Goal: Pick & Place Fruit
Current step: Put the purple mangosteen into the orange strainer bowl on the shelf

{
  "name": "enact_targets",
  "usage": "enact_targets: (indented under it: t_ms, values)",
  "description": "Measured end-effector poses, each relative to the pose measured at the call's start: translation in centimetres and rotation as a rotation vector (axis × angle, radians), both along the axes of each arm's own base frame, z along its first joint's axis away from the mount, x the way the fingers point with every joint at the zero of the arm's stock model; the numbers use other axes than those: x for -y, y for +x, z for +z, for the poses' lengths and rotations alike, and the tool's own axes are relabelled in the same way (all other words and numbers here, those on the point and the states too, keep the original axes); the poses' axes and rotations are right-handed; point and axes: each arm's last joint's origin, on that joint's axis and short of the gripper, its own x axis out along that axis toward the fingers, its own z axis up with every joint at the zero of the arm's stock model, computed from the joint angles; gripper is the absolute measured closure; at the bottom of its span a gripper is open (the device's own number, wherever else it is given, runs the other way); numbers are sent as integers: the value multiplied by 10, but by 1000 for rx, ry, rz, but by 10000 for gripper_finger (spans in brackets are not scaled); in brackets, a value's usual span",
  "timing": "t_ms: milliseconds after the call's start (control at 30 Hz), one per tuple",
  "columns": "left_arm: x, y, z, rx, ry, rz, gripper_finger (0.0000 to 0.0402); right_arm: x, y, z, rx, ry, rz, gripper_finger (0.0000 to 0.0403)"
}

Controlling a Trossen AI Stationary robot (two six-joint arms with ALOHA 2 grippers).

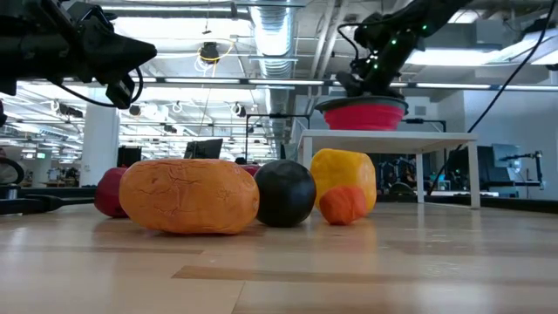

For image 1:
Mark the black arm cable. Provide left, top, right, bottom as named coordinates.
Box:
left=56, top=65, right=145, bottom=109
left=337, top=21, right=380, bottom=62

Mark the black metal frame stand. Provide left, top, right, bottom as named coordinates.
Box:
left=244, top=113, right=311, bottom=163

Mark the white building column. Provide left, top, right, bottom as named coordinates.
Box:
left=79, top=102, right=121, bottom=188

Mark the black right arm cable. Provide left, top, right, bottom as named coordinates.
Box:
left=337, top=21, right=380, bottom=62

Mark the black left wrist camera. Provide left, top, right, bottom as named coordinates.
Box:
left=105, top=74, right=136, bottom=110

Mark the dark computer monitor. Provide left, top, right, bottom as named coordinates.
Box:
left=183, top=138, right=224, bottom=160

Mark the dark red matte fruit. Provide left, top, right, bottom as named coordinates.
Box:
left=93, top=167, right=130, bottom=219

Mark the silver ceiling air duct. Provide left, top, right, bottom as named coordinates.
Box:
left=248, top=0, right=300, bottom=145

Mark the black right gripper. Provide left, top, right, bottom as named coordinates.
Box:
left=335, top=70, right=405, bottom=100

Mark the large orange wrinkled fruit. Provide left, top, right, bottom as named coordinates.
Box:
left=118, top=158, right=261, bottom=236

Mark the small orange fruit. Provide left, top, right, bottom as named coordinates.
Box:
left=318, top=186, right=368, bottom=227

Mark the black flat bar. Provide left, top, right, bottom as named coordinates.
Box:
left=0, top=194, right=96, bottom=215

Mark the red bowl with grey rim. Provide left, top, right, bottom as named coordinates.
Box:
left=314, top=95, right=410, bottom=132

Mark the black hoop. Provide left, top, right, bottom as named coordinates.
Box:
left=0, top=156, right=26, bottom=185

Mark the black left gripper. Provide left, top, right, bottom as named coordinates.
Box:
left=80, top=17, right=158, bottom=87

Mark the white ceiling light panel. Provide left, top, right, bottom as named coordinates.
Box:
left=407, top=28, right=558, bottom=66

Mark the black cabinet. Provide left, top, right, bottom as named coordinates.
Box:
left=116, top=146, right=143, bottom=168

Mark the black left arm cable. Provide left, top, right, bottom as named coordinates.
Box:
left=56, top=65, right=145, bottom=109

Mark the grey monitor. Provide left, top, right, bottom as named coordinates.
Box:
left=491, top=143, right=522, bottom=169

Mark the long ceiling light bar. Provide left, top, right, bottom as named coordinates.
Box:
left=130, top=77, right=558, bottom=92

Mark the long black hanging cable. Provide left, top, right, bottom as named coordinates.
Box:
left=427, top=0, right=558, bottom=196

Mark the yellow fruit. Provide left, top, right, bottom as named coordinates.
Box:
left=310, top=147, right=378, bottom=215

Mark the small white table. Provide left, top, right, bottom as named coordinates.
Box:
left=297, top=129, right=481, bottom=209

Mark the black ceiling reel yellow cable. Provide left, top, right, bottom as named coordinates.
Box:
left=194, top=38, right=236, bottom=73

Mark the black round fruit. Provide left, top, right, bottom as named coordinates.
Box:
left=254, top=159, right=317, bottom=229

